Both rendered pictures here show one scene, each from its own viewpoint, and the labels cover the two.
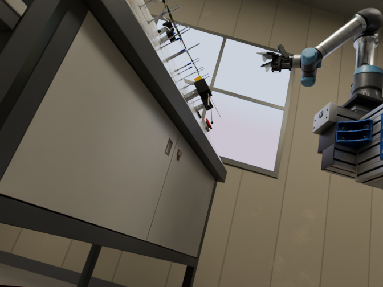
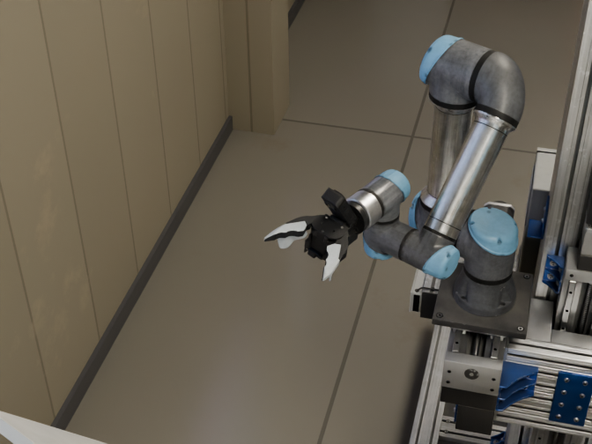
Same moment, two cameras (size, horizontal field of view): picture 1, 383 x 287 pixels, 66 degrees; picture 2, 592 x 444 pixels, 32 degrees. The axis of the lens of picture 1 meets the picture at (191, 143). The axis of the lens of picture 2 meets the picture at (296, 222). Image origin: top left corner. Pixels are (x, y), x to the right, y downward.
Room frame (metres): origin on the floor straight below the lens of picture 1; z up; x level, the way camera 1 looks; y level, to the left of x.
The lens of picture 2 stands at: (1.05, 1.20, 2.85)
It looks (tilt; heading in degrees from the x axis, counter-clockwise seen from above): 38 degrees down; 285
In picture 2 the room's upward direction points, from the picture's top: 1 degrees counter-clockwise
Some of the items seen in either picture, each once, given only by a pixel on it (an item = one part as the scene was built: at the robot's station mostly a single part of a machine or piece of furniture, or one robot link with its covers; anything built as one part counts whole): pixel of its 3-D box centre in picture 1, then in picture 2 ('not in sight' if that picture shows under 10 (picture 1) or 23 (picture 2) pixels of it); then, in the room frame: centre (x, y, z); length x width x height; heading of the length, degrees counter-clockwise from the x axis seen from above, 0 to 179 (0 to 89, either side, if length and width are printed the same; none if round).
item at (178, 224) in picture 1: (188, 203); not in sight; (1.24, -0.06, 0.60); 0.55 x 0.03 x 0.39; 156
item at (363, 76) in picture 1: (367, 81); (489, 241); (1.08, -0.70, 1.33); 0.13 x 0.12 x 0.14; 154
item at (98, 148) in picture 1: (121, 149); not in sight; (0.74, 0.17, 0.60); 0.55 x 0.02 x 0.39; 156
